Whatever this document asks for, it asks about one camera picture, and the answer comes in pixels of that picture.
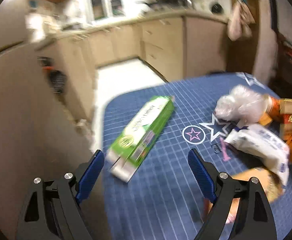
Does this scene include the white tissue pack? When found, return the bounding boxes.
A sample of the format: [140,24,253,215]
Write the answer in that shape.
[225,124,290,186]

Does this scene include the clear crumpled plastic bag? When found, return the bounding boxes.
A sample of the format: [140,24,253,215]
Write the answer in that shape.
[214,85,267,124]

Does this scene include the beige kitchen cabinets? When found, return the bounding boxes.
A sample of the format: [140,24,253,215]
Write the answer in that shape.
[35,10,227,120]

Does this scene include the blue grid tablecloth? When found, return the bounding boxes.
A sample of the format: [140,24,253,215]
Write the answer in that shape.
[102,71,292,240]

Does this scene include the brown flat cardboard piece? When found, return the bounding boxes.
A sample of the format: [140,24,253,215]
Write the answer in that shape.
[232,167,284,203]

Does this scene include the beige refrigerator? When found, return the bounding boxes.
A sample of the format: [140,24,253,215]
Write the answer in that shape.
[0,0,107,240]

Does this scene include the green toothpaste box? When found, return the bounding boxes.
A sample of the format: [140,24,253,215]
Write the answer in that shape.
[106,96,175,183]

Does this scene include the hanging pink plastic bags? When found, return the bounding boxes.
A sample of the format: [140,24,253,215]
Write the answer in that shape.
[227,0,255,41]

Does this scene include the gold cigarette pack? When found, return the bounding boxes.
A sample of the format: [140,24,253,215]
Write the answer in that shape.
[279,99,292,141]

